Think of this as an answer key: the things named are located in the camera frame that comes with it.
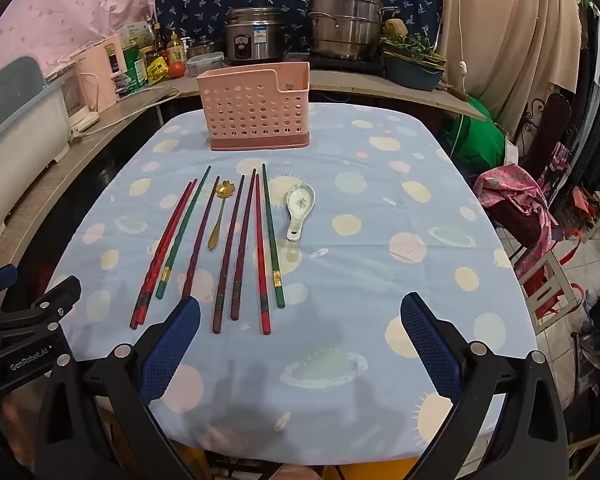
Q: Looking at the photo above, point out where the white cord with switch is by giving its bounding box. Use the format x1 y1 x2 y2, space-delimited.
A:
450 0 470 86

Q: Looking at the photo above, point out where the blue planet print tablecloth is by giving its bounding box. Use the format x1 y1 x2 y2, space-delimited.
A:
45 102 540 466

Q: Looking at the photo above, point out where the white packet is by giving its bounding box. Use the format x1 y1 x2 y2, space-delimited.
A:
117 21 153 51

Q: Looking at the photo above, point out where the wooden stool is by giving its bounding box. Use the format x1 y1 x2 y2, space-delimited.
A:
515 250 586 336

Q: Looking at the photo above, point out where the green chopstick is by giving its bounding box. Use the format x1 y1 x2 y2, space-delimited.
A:
261 163 286 309
155 165 212 300

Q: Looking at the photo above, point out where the steel rice cooker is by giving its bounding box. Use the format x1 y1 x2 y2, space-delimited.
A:
224 7 287 65

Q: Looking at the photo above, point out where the pink perforated utensil basket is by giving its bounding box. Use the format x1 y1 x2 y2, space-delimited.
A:
196 62 312 151

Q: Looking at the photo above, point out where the gold flower spoon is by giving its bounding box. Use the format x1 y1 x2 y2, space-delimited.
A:
208 180 236 252

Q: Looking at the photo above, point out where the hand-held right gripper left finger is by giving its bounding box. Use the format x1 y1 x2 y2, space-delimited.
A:
34 296 203 480

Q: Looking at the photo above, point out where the yellow packet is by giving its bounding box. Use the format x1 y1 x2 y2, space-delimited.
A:
146 57 170 86

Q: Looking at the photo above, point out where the pink kitchen appliance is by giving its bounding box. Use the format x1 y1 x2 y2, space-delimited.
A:
77 35 126 116

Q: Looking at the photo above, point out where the white ceramic soup spoon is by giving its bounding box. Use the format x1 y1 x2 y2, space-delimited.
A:
286 183 317 243

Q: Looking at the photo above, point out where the green carton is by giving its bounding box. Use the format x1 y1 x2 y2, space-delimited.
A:
122 45 148 93

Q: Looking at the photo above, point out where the green bag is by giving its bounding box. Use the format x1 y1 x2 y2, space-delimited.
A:
440 97 508 171

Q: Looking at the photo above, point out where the small white oven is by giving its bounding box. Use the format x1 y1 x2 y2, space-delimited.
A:
45 62 101 131

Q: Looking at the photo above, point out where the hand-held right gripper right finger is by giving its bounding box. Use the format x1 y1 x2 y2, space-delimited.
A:
399 291 571 480

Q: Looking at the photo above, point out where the white power cable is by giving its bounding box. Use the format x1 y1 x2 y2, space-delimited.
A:
69 85 182 140

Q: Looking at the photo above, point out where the beige curtain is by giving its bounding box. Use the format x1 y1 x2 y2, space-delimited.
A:
440 0 581 131

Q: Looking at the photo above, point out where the yellow oil bottle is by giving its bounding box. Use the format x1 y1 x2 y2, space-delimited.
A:
166 30 186 66

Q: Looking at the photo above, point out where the white storage box grey lid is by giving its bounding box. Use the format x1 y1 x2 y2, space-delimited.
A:
0 56 73 251

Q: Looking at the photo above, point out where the black induction cooktop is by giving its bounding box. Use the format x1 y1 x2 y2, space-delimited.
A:
307 52 386 75

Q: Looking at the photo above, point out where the maroon twisted chopstick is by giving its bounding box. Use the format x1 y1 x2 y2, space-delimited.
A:
211 175 246 335
181 190 221 303
230 169 257 321

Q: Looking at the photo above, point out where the clear food container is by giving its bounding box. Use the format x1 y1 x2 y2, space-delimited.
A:
186 51 226 77

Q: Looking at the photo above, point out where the pink patterned sheet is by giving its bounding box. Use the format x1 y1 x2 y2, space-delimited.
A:
0 0 181 86

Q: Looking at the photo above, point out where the steel steamer pot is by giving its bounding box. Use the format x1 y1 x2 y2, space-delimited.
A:
307 0 401 61

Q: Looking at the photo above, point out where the pink floral cloth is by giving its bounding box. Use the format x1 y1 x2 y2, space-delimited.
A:
472 165 561 281

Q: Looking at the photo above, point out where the red chopstick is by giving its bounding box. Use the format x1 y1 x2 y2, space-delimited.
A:
255 187 272 336
130 182 193 330
136 178 198 325

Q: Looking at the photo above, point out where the dark sauce bottle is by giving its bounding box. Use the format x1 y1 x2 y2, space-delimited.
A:
150 22 165 61

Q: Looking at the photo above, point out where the blue planter with herbs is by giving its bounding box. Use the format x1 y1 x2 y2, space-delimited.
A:
380 32 448 92

